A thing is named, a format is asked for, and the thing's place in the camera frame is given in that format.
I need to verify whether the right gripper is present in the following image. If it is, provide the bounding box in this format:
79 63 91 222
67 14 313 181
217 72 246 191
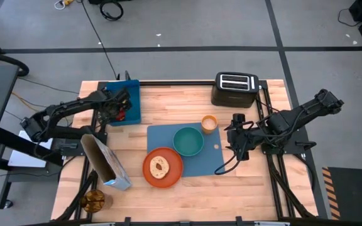
227 113 263 161

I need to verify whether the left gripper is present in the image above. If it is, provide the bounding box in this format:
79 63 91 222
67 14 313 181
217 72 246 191
97 89 133 123

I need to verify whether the yellow cup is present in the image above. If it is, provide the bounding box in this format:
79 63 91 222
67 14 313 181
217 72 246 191
200 115 219 135

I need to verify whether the cinnamon cereal box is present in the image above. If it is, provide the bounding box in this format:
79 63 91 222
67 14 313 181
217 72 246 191
80 134 133 191

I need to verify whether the orange plate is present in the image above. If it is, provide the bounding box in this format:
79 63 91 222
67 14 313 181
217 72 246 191
142 146 184 188

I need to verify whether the bagel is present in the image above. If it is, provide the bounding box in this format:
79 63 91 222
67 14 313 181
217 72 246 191
149 156 170 180

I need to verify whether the blue plastic bin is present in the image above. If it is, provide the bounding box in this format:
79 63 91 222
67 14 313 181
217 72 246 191
105 79 142 127

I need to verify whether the blue placemat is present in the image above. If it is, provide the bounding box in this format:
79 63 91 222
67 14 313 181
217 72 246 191
146 122 226 178

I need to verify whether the black toaster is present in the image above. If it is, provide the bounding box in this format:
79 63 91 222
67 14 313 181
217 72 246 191
211 72 260 109

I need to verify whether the teal bowl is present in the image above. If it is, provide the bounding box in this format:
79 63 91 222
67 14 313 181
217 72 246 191
172 126 205 157

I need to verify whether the amber glass jar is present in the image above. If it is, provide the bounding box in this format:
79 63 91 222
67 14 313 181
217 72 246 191
80 189 113 214

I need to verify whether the white board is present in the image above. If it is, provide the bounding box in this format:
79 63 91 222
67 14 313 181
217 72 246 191
7 130 53 169

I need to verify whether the hazard striped black mat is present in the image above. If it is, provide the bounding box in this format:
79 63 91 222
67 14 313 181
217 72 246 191
321 166 362 222

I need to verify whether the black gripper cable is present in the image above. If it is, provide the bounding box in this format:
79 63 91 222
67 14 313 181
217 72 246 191
214 153 243 175

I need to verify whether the black aluminium table frame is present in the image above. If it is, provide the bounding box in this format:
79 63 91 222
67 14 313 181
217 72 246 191
55 80 319 226

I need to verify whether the long black floor cable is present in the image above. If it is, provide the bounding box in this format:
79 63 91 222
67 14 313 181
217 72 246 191
80 0 121 80

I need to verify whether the coiled black cable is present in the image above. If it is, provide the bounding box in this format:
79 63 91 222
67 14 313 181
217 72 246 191
99 0 124 22

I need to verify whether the orange floor cable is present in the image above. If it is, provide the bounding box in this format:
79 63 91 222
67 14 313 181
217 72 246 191
11 90 48 114

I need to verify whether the yellow plug with white cord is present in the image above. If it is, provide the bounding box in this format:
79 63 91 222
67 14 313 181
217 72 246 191
54 0 75 10

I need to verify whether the thick black hose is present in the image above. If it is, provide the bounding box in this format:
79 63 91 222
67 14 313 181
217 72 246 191
0 51 30 78

